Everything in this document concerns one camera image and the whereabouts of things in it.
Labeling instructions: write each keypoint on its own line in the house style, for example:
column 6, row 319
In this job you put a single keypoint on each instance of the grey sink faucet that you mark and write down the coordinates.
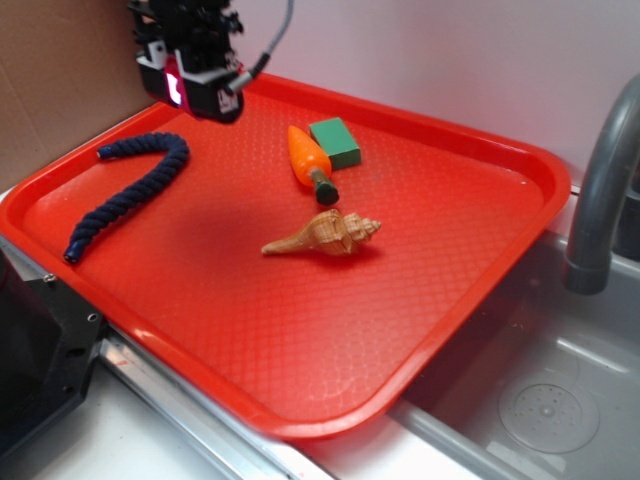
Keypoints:
column 606, row 218

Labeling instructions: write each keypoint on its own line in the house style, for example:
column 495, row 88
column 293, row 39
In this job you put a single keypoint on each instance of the grey toy sink basin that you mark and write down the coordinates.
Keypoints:
column 540, row 383

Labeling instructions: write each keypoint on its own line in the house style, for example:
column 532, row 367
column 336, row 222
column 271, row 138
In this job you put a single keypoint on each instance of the green rectangular block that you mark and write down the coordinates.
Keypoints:
column 333, row 136

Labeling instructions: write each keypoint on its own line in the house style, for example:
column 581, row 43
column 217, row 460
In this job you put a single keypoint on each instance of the red plastic tray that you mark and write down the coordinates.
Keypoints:
column 159, row 223

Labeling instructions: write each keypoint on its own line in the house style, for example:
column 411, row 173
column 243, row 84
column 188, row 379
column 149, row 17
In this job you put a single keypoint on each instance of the orange toy carrot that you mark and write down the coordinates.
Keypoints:
column 311, row 166

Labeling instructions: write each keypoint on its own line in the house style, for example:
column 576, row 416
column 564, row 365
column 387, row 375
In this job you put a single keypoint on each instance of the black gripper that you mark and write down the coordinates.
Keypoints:
column 191, row 39

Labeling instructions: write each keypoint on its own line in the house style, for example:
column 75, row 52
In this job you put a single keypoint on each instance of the tan spiral seashell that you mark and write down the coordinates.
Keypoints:
column 329, row 233

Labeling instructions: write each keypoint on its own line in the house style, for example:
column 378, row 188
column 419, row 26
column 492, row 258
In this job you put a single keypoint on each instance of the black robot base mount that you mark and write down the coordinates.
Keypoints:
column 50, row 339

